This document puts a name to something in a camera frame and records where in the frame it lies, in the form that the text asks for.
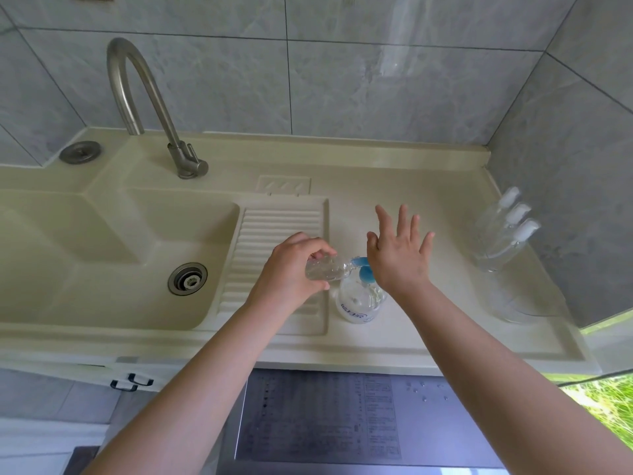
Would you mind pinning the person's right forearm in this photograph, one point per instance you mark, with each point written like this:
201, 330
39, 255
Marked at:
514, 385

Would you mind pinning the person's right hand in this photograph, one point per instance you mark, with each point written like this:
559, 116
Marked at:
398, 257

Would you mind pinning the clear hand sanitizer pump bottle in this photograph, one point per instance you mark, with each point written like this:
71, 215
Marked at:
360, 301

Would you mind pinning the glass window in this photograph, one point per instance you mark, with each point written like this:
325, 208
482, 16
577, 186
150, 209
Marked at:
603, 371

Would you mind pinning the curved steel faucet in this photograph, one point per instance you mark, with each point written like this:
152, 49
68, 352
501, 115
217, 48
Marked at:
158, 111

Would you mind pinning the white cabinet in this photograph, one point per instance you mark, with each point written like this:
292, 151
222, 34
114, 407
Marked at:
49, 373

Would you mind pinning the person's left forearm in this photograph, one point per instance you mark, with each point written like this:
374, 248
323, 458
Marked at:
168, 400

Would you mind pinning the small clear bottle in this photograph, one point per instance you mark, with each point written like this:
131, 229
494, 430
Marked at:
502, 254
329, 269
492, 225
497, 239

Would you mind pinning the round steel hole cover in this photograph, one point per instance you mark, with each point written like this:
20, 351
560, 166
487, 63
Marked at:
80, 152

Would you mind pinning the grey washing machine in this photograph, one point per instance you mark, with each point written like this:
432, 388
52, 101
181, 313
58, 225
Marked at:
445, 420

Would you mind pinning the steel sink drain strainer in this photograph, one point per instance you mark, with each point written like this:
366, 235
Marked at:
187, 279

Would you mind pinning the person's left hand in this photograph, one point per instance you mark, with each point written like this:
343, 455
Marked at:
287, 277

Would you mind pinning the cream sink with washboard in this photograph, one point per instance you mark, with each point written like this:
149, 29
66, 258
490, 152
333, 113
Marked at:
59, 247

